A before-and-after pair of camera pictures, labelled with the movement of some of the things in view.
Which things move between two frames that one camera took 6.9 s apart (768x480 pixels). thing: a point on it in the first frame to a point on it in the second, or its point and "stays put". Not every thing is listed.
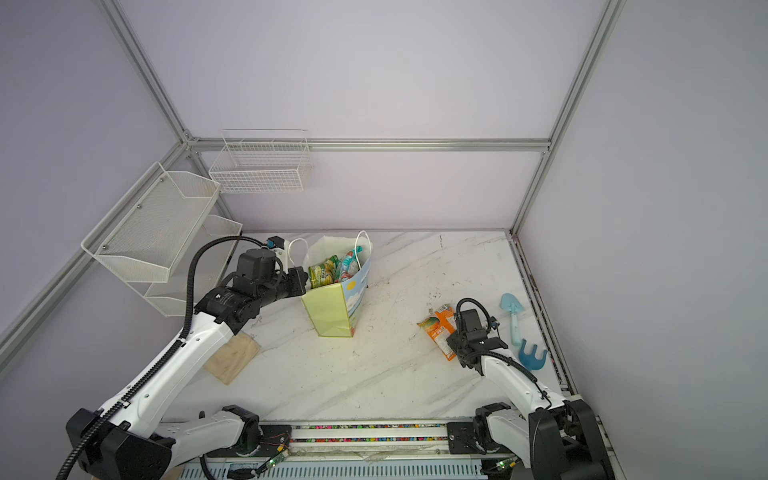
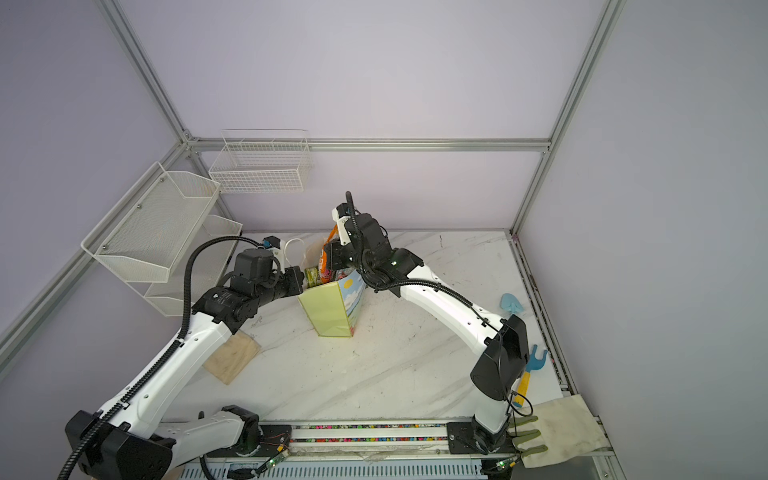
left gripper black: (298, 279) stays put
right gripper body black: (458, 342) to (346, 259)
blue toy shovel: (514, 306) stays put
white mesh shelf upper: (144, 235) stays put
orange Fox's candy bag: (441, 326) to (325, 273)
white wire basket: (262, 161) stays put
